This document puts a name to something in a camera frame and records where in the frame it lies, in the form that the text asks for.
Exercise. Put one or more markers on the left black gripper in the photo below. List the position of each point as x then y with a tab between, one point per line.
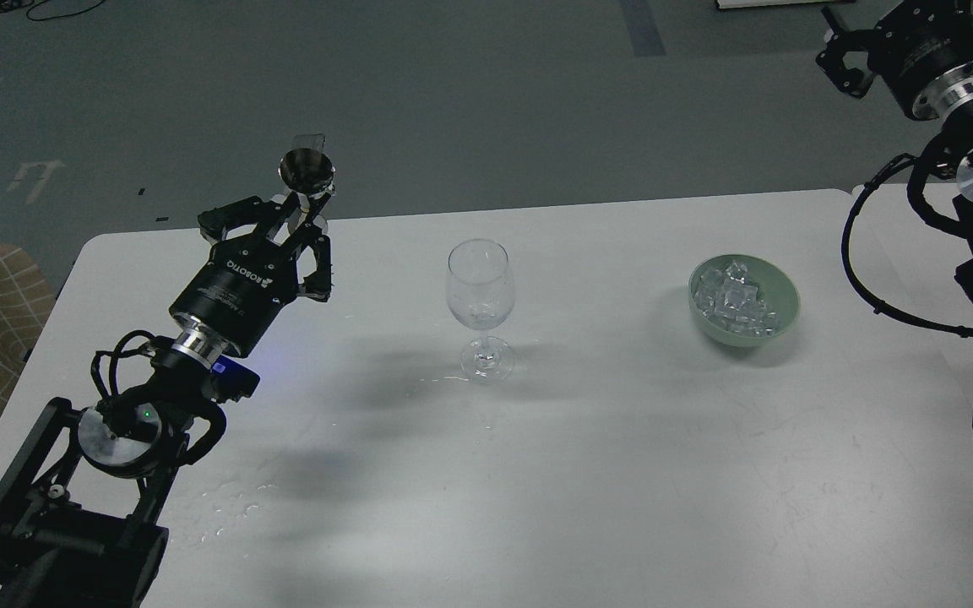
248	278

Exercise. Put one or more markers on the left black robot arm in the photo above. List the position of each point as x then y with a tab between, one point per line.
81	499

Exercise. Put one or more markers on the white board at top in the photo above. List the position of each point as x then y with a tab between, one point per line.
724	5

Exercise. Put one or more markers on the pile of ice cubes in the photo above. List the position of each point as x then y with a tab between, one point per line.
727	295

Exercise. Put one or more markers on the clear wine glass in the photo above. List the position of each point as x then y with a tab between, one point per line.
480	293

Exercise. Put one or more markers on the green bowl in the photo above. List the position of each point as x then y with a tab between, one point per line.
777	288

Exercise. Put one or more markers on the silver metal jigger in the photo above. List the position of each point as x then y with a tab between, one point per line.
308	175

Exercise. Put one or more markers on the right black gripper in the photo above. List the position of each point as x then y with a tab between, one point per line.
920	49

